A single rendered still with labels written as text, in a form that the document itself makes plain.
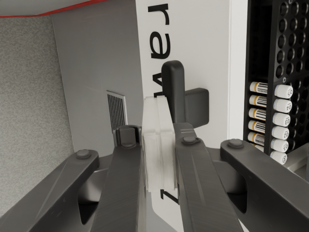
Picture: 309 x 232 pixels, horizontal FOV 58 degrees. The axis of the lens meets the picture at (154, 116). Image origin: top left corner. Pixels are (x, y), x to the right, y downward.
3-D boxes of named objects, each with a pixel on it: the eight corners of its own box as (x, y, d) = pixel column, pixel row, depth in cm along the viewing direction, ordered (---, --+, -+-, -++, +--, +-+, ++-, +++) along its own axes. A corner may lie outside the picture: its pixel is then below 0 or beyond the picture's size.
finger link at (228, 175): (178, 165, 11) (254, 160, 11) (169, 122, 16) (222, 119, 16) (180, 198, 11) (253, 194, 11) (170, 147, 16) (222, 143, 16)
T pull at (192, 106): (164, 161, 21) (176, 168, 20) (158, 60, 19) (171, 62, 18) (199, 147, 23) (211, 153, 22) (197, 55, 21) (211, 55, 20)
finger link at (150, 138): (162, 192, 13) (145, 193, 13) (157, 136, 20) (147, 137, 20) (157, 133, 12) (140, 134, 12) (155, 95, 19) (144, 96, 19)
